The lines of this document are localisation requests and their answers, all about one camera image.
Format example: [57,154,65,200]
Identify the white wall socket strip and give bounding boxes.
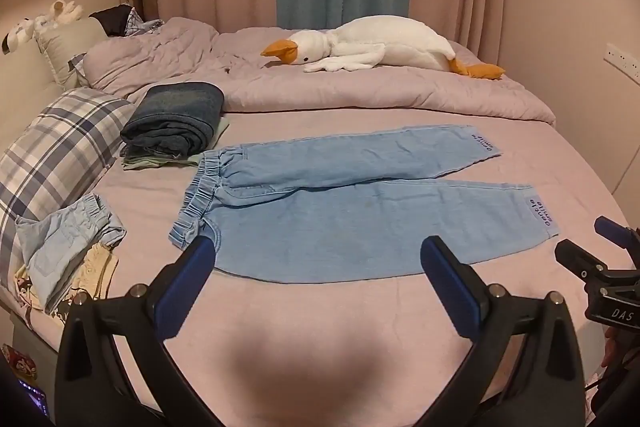
[604,42,640,84]

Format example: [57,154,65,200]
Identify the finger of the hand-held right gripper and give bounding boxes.
[594,215,640,267]
[554,239,609,281]

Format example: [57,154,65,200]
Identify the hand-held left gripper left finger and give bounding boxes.
[54,234,223,427]

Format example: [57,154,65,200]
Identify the plaid pillow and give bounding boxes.
[0,87,137,269]

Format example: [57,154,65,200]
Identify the beige pillow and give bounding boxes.
[35,18,109,90]

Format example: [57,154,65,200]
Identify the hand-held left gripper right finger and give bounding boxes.
[415,234,587,427]

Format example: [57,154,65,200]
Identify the white goose plush toy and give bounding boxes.
[260,16,506,82]

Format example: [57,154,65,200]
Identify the cream printed cloth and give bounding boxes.
[12,241,120,324]

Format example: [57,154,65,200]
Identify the plaid cloth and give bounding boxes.
[125,7,165,38]

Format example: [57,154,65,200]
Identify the beige headboard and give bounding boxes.
[0,32,66,154]

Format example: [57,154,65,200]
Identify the red printed item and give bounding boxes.
[0,343,39,381]

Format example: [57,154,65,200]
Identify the white dog plush toy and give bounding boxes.
[2,16,37,56]

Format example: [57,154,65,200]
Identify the dark device with lights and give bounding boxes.
[16,377,51,419]

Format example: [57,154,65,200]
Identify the cream plush toy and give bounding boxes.
[35,0,84,28]

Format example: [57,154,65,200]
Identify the light blue denim pants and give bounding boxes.
[168,123,561,284]

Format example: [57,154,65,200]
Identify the light blue denim shorts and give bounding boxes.
[15,193,127,314]

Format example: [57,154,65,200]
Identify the folded pale green cloth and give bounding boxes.
[121,116,231,171]

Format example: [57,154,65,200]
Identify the pink duvet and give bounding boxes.
[82,17,557,128]

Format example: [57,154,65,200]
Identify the folded dark blue jeans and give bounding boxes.
[120,82,225,158]

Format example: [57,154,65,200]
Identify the dark garment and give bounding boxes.
[89,4,134,38]

